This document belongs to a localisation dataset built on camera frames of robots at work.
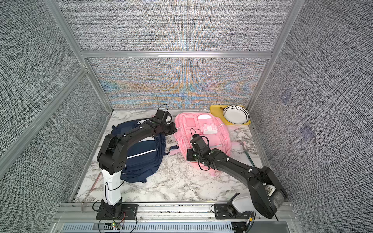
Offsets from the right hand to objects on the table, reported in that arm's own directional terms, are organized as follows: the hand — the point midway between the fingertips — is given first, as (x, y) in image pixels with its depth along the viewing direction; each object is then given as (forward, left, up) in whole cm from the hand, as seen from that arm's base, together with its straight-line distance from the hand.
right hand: (187, 150), depth 85 cm
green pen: (+1, -39, -10) cm, 40 cm away
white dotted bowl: (+37, -39, -11) cm, 55 cm away
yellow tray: (+41, -25, -10) cm, 50 cm away
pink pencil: (-17, +53, -9) cm, 57 cm away
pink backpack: (+20, -15, -5) cm, 26 cm away
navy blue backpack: (-1, +28, -7) cm, 29 cm away
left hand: (+16, +5, 0) cm, 17 cm away
